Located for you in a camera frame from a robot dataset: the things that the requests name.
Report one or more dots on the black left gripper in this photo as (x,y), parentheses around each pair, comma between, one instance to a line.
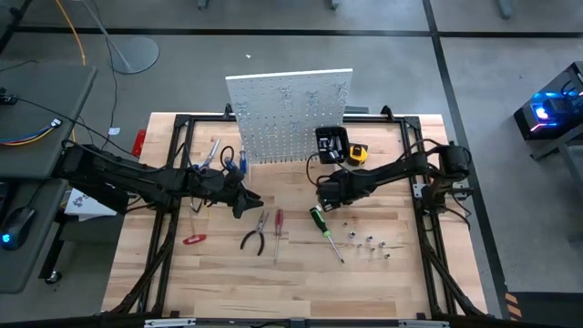
(216,187)

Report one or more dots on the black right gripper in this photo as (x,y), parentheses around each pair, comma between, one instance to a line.
(339,189)

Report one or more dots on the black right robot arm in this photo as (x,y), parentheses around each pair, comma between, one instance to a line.
(401,171)

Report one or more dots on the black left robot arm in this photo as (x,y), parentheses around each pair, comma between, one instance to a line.
(127,175)

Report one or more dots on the metal peg hook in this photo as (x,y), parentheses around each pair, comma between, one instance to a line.
(272,132)
(295,126)

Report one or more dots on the yellow black tape measure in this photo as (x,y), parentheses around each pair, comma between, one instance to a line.
(358,154)

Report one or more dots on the black plastic bin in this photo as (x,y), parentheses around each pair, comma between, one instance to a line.
(331,131)

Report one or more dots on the white perforated pegboard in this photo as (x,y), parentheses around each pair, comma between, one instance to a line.
(259,91)

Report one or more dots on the red plastic clip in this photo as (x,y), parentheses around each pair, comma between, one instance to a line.
(139,143)

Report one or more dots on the small white tag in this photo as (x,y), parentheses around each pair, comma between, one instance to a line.
(114,131)

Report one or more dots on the white printed box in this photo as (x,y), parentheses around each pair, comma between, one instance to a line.
(86,207)

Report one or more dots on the grey round-base floor stand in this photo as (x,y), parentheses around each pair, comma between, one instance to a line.
(136,54)

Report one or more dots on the black leg with caster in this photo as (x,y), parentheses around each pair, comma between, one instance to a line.
(54,277)

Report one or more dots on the grey desk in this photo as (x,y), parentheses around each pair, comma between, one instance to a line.
(41,114)

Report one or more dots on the black computer mouse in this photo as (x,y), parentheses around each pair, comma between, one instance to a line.
(18,225)

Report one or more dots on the black mat with hazard stripes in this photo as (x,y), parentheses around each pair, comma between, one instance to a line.
(546,310)

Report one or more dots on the black lit computer case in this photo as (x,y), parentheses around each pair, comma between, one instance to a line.
(551,114)

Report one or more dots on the grey metal stand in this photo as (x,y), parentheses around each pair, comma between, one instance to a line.
(571,168)

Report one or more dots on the small black desk device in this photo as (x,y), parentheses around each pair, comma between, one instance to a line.
(7,98)

